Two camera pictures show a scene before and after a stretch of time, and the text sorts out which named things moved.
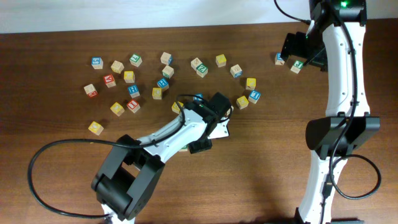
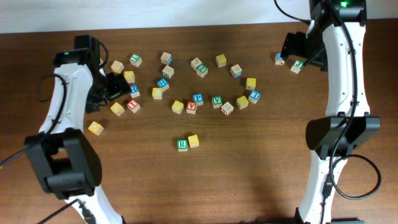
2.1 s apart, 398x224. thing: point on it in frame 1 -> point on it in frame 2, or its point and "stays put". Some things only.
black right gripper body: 308,48 stays put
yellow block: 117,109 stays put
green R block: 185,149 stays put
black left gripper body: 202,144 -> 108,88
